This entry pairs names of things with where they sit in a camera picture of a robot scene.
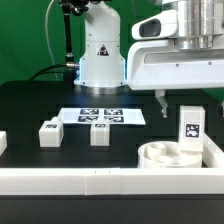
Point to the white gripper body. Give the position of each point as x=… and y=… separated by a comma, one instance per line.
x=157, y=65

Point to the white round stool seat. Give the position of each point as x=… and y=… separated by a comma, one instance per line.
x=166, y=154

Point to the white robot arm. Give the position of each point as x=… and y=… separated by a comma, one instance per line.
x=182, y=47

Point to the white U-shaped obstacle fence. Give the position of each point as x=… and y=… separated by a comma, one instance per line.
x=118, y=181

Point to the white marker tag sheet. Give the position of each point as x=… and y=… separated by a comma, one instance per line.
x=113, y=115

